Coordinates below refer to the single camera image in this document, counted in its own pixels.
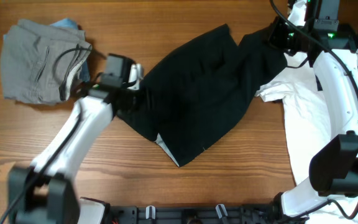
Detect black shorts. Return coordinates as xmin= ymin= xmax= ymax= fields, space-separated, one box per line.
xmin=117 ymin=25 xmax=287 ymax=167

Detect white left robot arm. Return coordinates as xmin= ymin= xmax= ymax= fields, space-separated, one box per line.
xmin=0 ymin=63 xmax=144 ymax=223

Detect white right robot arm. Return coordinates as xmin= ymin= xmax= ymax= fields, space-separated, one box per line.
xmin=271 ymin=4 xmax=358 ymax=220

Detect folded blue garment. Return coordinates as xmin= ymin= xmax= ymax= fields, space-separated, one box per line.
xmin=0 ymin=18 xmax=92 ymax=88

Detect white Puma t-shirt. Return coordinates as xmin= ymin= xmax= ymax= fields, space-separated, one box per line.
xmin=254 ymin=45 xmax=358 ymax=224

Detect folded grey shorts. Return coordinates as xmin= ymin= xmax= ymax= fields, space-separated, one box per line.
xmin=0 ymin=19 xmax=92 ymax=105

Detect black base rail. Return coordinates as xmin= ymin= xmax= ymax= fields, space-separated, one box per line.
xmin=104 ymin=204 xmax=307 ymax=224

